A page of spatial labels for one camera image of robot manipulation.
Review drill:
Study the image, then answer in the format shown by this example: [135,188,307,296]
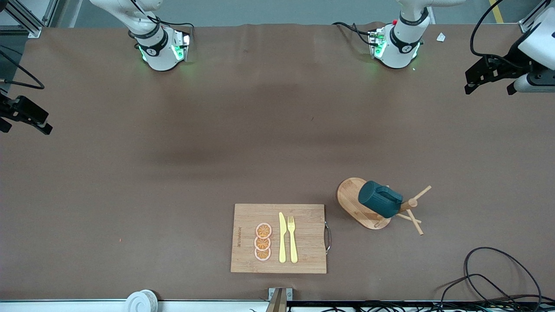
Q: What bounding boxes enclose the left arm base black cable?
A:
[332,20,376,46]

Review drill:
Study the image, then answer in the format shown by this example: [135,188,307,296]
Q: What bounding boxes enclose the yellow plastic fork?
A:
[287,215,299,264]

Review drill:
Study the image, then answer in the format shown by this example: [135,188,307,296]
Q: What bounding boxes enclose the aluminium frame profile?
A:
[518,0,555,33]
[0,0,60,38]

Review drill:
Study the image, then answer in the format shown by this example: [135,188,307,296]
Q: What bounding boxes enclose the white table edge rail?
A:
[0,299,270,312]

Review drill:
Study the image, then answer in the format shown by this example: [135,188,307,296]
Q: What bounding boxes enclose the arm base black cable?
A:
[150,17,195,32]
[332,20,376,46]

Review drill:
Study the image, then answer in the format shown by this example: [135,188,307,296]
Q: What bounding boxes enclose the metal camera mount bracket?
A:
[265,287,294,312]

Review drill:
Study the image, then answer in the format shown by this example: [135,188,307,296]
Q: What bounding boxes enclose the large black cable loop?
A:
[463,247,543,306]

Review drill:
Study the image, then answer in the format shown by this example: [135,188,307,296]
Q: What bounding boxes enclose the wooden mug tree stand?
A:
[337,177,432,237]

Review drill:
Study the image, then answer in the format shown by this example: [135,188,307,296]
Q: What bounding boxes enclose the white tape roll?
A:
[125,289,159,312]

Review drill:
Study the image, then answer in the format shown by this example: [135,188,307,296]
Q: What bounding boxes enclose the dark green cup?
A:
[358,180,404,219]

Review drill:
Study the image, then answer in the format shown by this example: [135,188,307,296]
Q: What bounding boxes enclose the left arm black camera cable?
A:
[470,0,534,70]

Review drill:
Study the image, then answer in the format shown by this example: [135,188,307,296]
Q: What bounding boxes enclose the thin black floor cable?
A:
[436,273,555,310]

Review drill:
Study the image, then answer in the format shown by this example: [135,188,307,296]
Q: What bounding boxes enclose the yellow plastic knife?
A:
[278,212,287,263]

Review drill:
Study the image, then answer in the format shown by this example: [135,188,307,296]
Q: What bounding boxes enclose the right arm base black cable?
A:
[150,17,195,32]

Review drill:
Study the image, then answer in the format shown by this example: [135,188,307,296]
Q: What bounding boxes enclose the brown table cover sheet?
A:
[0,23,555,302]

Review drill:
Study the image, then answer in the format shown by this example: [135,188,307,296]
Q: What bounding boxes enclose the bamboo cutting board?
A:
[230,204,333,274]

